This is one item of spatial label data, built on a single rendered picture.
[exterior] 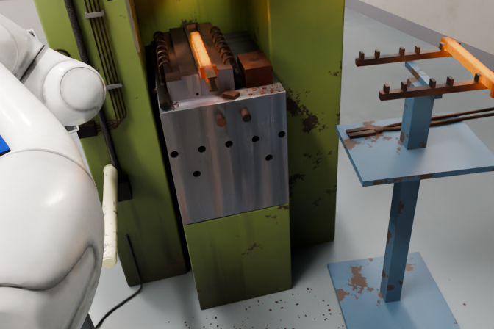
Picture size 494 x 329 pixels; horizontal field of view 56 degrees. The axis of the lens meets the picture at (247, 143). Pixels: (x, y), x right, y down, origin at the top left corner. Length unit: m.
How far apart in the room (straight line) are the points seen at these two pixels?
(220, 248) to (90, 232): 1.43
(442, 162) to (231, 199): 0.68
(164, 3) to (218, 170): 0.67
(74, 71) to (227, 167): 0.82
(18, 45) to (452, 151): 1.17
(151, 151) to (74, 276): 1.40
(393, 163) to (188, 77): 0.65
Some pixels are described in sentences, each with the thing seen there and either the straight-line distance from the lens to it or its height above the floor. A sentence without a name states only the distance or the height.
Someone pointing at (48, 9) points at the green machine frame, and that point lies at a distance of 1.49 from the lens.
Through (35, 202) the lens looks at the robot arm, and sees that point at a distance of 0.31.
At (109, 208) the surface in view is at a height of 0.64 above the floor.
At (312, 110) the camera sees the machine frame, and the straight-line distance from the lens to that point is 1.73.
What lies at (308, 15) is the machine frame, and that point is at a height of 1.06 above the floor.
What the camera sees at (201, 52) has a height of 1.01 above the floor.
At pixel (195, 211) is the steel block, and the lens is 1.61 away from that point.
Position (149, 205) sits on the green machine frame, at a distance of 1.83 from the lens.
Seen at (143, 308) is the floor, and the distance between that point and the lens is 2.06.
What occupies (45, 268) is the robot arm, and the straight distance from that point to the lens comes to 0.28.
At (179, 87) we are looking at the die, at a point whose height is 0.96.
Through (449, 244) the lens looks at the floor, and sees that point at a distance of 2.28.
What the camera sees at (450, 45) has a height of 1.02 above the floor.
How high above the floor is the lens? 1.58
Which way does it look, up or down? 34 degrees down
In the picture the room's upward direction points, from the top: 5 degrees counter-clockwise
